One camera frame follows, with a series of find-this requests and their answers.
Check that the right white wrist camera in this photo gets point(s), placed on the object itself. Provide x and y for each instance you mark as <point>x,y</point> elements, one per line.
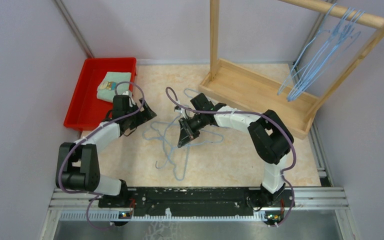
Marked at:
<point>180,110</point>

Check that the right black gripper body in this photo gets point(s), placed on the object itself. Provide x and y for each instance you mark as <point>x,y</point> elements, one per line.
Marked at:
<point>192,126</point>

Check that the red plastic bin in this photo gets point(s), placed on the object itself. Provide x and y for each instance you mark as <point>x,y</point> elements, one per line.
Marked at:
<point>85,110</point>

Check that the folded light green cloth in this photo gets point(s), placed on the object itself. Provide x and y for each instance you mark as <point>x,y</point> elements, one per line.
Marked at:
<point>106,88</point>

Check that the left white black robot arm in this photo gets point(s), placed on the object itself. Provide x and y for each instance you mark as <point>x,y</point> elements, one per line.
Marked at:
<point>78,169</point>

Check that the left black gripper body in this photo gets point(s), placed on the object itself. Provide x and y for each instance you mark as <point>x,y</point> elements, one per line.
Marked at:
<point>141,117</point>

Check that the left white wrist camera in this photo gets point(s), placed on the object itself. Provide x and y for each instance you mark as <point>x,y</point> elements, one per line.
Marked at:
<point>128,94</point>

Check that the aluminium frame rail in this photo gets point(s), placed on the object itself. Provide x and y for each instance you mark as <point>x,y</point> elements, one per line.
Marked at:
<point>84,206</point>

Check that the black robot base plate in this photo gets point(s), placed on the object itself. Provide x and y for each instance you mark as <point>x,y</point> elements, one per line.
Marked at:
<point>197,201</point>

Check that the wooden hanger rack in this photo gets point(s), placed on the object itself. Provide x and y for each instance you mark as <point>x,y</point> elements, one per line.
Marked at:
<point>247,90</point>

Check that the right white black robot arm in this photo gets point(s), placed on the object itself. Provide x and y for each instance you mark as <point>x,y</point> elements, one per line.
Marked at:
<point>271,138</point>

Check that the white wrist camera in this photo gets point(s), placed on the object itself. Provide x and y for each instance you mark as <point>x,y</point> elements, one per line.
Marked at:
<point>180,110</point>
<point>128,94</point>

